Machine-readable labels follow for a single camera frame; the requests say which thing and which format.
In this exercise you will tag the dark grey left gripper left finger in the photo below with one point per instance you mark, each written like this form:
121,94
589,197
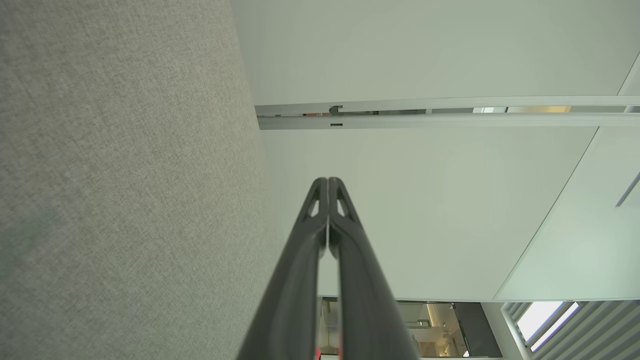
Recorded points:
292,300

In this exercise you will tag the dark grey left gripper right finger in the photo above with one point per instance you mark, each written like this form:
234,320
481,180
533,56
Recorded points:
367,310

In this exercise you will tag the white slatted window blind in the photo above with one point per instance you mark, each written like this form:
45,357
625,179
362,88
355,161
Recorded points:
600,335

